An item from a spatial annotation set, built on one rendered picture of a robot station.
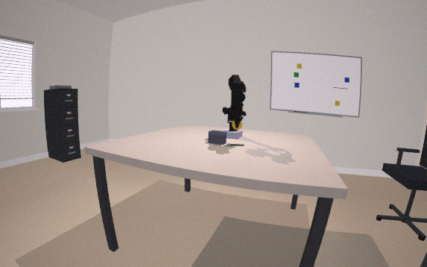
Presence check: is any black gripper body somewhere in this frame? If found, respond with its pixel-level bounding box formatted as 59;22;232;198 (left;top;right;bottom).
228;102;246;117

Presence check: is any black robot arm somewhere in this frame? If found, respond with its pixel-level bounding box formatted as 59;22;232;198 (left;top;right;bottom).
222;75;247;131

